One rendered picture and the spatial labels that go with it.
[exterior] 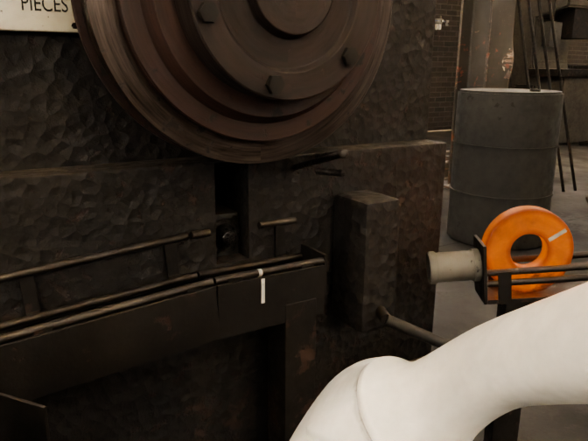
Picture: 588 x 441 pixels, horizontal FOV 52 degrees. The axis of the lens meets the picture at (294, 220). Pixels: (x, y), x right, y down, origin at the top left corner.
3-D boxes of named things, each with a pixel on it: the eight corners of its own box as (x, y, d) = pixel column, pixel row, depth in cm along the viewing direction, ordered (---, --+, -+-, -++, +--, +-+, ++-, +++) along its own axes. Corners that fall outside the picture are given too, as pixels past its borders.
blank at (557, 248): (507, 302, 112) (513, 309, 109) (463, 235, 109) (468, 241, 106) (583, 256, 109) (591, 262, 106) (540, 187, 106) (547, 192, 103)
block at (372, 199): (326, 315, 114) (330, 191, 108) (360, 306, 118) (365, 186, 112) (360, 336, 105) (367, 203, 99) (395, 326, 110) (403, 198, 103)
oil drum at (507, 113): (425, 231, 378) (435, 86, 356) (490, 220, 409) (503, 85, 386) (501, 257, 330) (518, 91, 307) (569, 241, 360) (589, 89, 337)
